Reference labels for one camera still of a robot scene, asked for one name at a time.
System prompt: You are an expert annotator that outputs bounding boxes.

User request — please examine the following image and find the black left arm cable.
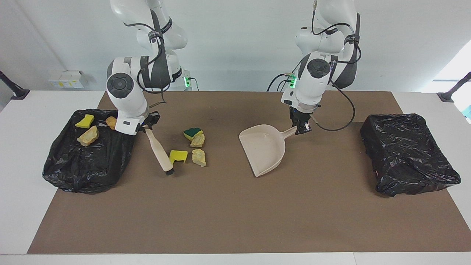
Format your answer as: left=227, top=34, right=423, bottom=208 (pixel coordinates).
left=311, top=0, right=363, bottom=132

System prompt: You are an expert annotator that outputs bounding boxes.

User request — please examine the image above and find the yellow sponge wedge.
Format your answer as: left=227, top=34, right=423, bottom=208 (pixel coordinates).
left=75, top=114, right=95, bottom=129

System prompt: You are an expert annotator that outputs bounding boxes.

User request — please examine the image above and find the yellow and green sponge piece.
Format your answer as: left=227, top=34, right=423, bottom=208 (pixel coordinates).
left=183, top=127, right=203, bottom=141

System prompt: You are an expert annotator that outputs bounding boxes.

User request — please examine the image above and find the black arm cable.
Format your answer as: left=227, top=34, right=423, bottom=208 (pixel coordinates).
left=123, top=9, right=174, bottom=108
left=311, top=0, right=363, bottom=132

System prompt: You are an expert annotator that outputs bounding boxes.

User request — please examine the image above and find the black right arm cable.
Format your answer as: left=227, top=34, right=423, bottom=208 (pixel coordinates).
left=123, top=9, right=174, bottom=108

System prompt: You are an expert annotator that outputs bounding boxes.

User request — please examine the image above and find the brown table mat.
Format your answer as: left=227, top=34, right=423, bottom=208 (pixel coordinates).
left=27, top=91, right=471, bottom=254

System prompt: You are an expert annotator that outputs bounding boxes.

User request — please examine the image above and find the beige brush with black bristles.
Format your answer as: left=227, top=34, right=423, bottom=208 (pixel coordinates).
left=144, top=127, right=177, bottom=176

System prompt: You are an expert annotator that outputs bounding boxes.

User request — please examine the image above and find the beige plastic dustpan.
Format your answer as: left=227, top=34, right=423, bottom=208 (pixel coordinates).
left=238, top=124, right=298, bottom=178

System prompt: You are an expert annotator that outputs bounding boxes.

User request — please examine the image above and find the notched yellow sponge piece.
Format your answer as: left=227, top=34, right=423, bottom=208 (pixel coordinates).
left=169, top=149, right=188, bottom=165

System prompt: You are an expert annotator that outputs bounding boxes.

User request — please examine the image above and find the bin with black bag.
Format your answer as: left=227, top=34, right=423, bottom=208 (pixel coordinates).
left=42, top=109, right=139, bottom=194
left=360, top=113, right=461, bottom=198

